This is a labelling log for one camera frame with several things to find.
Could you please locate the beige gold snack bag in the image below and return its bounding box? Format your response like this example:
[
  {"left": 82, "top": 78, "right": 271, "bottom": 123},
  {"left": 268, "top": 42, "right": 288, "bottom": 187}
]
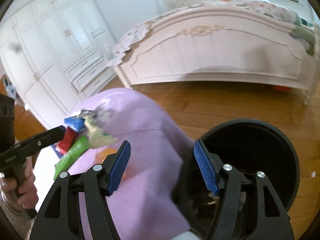
[{"left": 84, "top": 116, "right": 117, "bottom": 149}]

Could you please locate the purple round tablecloth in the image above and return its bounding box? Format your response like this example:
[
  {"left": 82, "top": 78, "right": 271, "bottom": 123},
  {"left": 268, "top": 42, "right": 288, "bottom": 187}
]
[{"left": 71, "top": 88, "right": 196, "bottom": 239}]

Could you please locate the blue snack packet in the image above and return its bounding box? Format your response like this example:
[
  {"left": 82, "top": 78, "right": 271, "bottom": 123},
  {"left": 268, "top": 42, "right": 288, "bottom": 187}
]
[{"left": 64, "top": 116, "right": 86, "bottom": 132}]

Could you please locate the bright green wipes pack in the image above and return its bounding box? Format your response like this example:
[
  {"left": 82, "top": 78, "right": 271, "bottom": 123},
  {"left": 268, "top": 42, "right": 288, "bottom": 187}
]
[{"left": 53, "top": 135, "right": 90, "bottom": 180}]

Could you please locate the black round trash bin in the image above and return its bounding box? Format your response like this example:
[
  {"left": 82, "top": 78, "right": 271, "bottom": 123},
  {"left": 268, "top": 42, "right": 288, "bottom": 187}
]
[{"left": 172, "top": 119, "right": 300, "bottom": 239}]

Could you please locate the red snack packet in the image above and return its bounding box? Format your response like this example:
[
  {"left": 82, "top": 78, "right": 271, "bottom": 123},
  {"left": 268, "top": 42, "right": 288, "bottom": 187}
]
[{"left": 56, "top": 127, "right": 77, "bottom": 154}]

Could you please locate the white wardrobe with drawers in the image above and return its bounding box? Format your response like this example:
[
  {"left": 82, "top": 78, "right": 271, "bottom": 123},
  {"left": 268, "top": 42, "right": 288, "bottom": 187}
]
[{"left": 1, "top": 0, "right": 116, "bottom": 128}]

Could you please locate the person's left hand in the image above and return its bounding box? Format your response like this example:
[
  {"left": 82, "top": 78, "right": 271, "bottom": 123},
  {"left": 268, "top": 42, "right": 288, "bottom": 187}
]
[{"left": 1, "top": 159, "right": 39, "bottom": 212}]

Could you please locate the floral bed quilt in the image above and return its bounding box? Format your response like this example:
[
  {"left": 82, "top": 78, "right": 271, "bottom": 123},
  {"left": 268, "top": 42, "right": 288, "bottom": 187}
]
[{"left": 105, "top": 0, "right": 318, "bottom": 67}]

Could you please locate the cream white bed frame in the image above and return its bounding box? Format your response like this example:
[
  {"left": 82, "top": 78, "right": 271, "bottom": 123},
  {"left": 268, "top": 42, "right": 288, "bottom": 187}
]
[{"left": 113, "top": 0, "right": 319, "bottom": 102}]

